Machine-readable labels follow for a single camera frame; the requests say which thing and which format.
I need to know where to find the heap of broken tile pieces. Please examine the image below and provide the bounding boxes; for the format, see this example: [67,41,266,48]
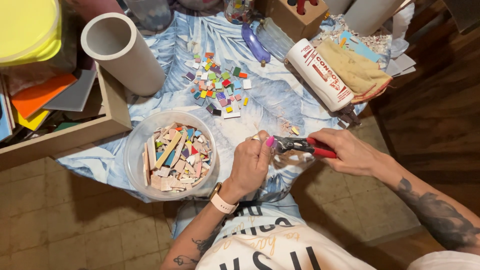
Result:
[142,122,214,193]

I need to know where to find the red tool handles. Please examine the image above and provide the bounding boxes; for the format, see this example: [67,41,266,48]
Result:
[296,0,319,16]

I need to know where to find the small tile fragments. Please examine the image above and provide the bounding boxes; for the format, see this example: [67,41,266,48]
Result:
[279,119,301,137]

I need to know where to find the tan cloth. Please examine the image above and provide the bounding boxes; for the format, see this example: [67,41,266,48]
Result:
[316,37,394,104]

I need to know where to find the clear plastic container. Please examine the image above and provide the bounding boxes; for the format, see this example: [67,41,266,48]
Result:
[124,0,173,32]

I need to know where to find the clear glass bottle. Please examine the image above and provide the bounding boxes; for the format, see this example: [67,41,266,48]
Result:
[256,17,297,63]

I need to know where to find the spread of small coloured tiles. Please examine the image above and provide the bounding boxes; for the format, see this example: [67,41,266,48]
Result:
[183,52,253,120]

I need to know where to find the person's denim shorts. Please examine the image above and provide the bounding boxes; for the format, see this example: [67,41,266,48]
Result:
[172,193,305,241]

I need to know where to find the red-handled tile nippers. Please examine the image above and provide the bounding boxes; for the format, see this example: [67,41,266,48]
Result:
[272,135,338,159]

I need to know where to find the person's left hand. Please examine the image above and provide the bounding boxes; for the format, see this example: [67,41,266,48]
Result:
[219,130,276,205]

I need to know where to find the wooden crate of tiles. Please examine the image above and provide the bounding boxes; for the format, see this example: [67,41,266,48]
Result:
[0,62,133,172]

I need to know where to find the pink-strap wristwatch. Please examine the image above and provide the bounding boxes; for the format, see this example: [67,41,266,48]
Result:
[209,182,240,215]

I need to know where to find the blue leaf-print tablecloth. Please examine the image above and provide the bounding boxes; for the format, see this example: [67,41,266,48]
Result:
[56,7,393,204]

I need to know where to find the glass jar of mosaic tiles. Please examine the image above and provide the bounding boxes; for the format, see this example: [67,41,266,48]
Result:
[224,0,256,26]

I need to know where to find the white glue bottle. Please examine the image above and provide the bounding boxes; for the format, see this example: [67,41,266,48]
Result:
[285,38,363,127]

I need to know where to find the wooden tool holder block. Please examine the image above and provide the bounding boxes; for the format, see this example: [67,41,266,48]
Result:
[264,0,330,43]

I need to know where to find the wide grey plastic pipe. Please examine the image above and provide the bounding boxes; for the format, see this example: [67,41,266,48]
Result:
[343,0,406,38]

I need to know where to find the heap of pale tile shards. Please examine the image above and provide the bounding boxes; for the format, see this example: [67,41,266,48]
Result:
[310,14,393,58]

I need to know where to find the person's right hand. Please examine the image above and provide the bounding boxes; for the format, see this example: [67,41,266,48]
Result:
[308,128,380,177]

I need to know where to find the light blue tile pieces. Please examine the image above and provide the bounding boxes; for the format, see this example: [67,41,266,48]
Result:
[337,30,382,63]

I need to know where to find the grey flat tiles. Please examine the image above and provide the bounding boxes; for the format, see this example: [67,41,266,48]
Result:
[384,53,417,78]

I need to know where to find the person's white printed shirt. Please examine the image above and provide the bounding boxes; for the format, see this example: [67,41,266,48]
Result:
[195,214,480,270]

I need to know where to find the clear plastic tub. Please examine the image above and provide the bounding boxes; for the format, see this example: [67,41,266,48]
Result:
[124,110,220,202]

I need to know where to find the purple glass bottle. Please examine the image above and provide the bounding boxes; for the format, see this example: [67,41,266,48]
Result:
[241,23,272,68]

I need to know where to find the white plastic bag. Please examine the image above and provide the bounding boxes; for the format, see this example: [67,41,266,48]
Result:
[389,3,416,58]

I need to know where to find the yellow plastic lid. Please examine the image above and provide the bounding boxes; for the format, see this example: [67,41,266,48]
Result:
[0,0,63,68]

